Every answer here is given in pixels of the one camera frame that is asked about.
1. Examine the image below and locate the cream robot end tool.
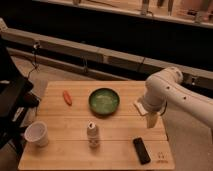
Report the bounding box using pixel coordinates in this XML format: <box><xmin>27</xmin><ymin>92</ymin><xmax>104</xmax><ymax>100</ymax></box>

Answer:
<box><xmin>146</xmin><ymin>113</ymin><xmax>158</xmax><ymax>128</ymax></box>

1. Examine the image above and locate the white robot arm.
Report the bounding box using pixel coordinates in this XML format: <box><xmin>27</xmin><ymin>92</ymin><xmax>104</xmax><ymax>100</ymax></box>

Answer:
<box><xmin>139</xmin><ymin>67</ymin><xmax>213</xmax><ymax>129</ymax></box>

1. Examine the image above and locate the white plastic bottle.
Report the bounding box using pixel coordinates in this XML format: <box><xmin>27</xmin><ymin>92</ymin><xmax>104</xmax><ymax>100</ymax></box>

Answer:
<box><xmin>87</xmin><ymin>122</ymin><xmax>99</xmax><ymax>148</ymax></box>

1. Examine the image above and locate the white sponge block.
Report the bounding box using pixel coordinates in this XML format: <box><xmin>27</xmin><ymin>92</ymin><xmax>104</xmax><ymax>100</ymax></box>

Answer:
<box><xmin>134</xmin><ymin>101</ymin><xmax>147</xmax><ymax>116</ymax></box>

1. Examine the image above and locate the black remote control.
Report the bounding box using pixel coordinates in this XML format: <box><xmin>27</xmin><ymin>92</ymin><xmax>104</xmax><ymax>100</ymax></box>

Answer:
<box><xmin>133</xmin><ymin>138</ymin><xmax>151</xmax><ymax>164</ymax></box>

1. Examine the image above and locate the green bowl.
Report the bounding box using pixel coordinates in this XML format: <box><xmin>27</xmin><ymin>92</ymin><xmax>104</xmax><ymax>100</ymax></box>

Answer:
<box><xmin>88</xmin><ymin>88</ymin><xmax>120</xmax><ymax>116</ymax></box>

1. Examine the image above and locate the orange carrot toy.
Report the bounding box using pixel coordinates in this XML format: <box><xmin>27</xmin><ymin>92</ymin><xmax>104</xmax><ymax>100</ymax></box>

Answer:
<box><xmin>63</xmin><ymin>91</ymin><xmax>72</xmax><ymax>106</ymax></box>

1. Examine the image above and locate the white paper cup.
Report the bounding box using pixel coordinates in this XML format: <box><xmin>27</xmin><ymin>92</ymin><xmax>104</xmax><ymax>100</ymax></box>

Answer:
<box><xmin>24</xmin><ymin>121</ymin><xmax>49</xmax><ymax>147</ymax></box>

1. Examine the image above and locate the black chair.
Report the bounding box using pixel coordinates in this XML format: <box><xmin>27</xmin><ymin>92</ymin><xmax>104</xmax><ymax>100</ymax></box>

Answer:
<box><xmin>0</xmin><ymin>37</ymin><xmax>39</xmax><ymax>155</ymax></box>

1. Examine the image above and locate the black cable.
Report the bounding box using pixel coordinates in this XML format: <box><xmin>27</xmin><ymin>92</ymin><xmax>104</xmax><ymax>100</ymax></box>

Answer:
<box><xmin>27</xmin><ymin>41</ymin><xmax>41</xmax><ymax>80</ymax></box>

